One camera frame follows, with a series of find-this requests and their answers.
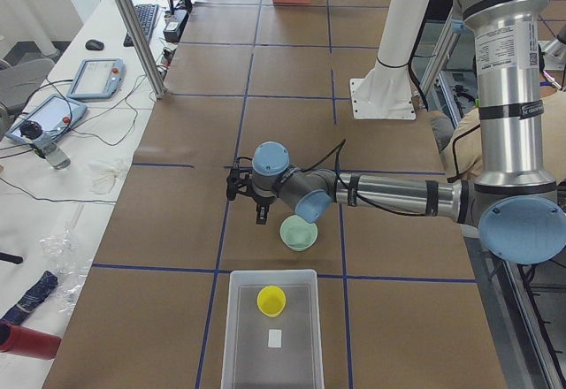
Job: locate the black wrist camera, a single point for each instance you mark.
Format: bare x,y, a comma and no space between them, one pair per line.
238,181

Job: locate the clear water bottle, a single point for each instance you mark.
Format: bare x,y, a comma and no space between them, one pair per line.
44,145

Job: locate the yellow plastic cup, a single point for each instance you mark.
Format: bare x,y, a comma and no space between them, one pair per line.
271,301

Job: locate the black keyboard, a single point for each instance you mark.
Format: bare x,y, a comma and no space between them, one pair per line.
147,15

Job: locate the black computer mouse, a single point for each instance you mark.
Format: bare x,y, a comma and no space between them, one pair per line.
94,45

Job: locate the teach pendant tablet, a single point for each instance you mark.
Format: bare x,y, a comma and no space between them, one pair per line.
97,79
56,115

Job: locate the white label in box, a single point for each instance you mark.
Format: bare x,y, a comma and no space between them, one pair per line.
274,338

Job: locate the aluminium frame post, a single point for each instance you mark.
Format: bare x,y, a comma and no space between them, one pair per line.
141,46

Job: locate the crumpled white tissue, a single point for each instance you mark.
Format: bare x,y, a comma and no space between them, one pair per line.
104,175

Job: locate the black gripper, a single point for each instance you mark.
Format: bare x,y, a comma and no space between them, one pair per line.
263,201

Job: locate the red bottle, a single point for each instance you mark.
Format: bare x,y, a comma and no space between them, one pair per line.
22,341

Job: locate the folded blue umbrella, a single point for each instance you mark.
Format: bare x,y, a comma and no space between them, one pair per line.
31,299

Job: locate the person in beige shirt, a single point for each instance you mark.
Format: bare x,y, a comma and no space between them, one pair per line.
461,150

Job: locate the lower teach pendant tablet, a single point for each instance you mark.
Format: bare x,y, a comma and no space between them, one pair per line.
56,115

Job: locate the mint green bowl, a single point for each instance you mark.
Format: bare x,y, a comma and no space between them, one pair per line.
297,234

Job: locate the upper teach pendant tablet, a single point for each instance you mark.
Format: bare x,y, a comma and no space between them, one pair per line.
97,79

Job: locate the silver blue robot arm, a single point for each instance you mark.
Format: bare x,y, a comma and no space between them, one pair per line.
513,202

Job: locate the crumpled clear plastic wrap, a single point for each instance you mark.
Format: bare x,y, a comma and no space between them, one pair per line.
68,264

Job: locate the translucent white plastic box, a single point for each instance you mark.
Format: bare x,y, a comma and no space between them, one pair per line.
248,362

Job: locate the black power adapter box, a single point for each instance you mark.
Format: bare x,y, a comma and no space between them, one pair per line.
175,26

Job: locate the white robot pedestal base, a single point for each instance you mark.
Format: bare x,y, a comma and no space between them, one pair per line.
385,92

